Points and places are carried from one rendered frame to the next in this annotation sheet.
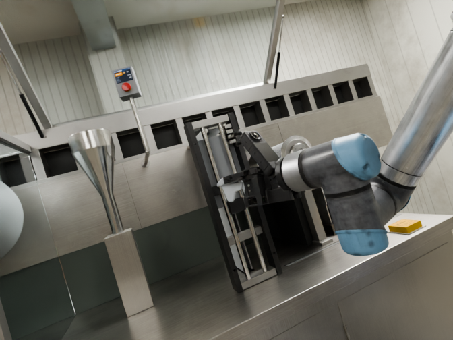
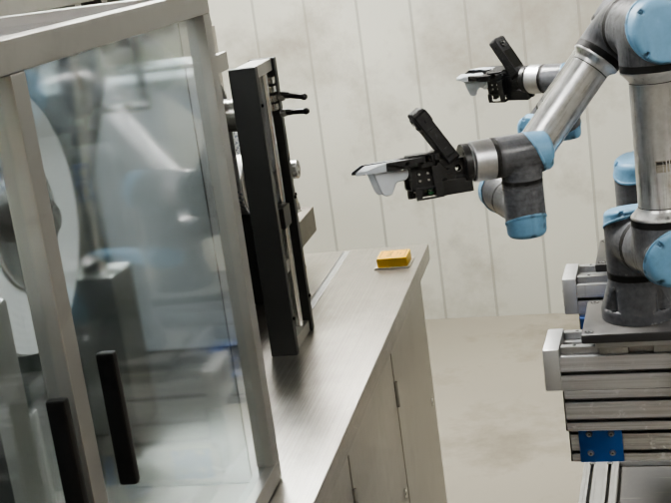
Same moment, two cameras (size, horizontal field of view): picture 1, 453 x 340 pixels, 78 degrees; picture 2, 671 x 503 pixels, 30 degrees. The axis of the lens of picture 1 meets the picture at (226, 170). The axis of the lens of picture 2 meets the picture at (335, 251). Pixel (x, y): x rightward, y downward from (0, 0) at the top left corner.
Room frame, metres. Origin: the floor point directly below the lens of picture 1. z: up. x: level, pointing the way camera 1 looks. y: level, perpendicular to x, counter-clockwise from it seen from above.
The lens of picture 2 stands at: (-0.39, 1.92, 1.65)
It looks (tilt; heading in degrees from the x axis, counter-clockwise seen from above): 14 degrees down; 301
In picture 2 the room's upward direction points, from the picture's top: 8 degrees counter-clockwise
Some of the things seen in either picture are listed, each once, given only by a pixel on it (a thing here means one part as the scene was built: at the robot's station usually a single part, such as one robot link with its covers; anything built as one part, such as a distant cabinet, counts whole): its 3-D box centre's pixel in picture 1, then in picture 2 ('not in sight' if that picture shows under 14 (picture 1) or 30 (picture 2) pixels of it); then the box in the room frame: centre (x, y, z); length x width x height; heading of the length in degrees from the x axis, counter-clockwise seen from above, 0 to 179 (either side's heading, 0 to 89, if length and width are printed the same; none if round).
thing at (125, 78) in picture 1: (126, 83); not in sight; (0.96, 0.24, 1.66); 0.07 x 0.07 x 0.10; 6
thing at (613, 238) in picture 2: not in sight; (635, 237); (0.35, -0.45, 0.98); 0.13 x 0.12 x 0.14; 131
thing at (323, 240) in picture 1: (311, 204); not in sight; (1.06, -0.27, 1.05); 0.06 x 0.05 x 0.31; 19
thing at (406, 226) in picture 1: (404, 226); (393, 258); (0.94, -0.52, 0.91); 0.07 x 0.07 x 0.02; 19
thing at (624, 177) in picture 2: not in sight; (640, 181); (0.49, -0.94, 0.98); 0.13 x 0.12 x 0.14; 79
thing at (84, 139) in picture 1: (92, 143); not in sight; (0.98, 0.43, 1.50); 0.14 x 0.14 x 0.06
